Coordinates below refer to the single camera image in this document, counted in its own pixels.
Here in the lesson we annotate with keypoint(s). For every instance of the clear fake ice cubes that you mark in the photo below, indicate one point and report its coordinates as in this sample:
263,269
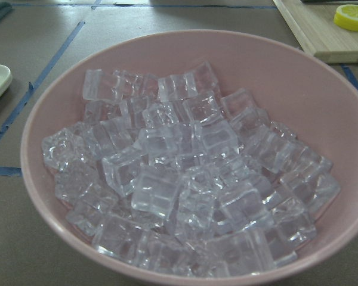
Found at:
171,176

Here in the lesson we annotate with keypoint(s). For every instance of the pink bowl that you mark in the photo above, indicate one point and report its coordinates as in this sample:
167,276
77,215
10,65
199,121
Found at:
295,88

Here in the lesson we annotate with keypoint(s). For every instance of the wooden cutting board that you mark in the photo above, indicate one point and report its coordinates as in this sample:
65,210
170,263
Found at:
313,26

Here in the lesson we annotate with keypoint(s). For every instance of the yellow lemon slice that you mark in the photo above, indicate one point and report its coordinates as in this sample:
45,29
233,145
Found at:
346,17

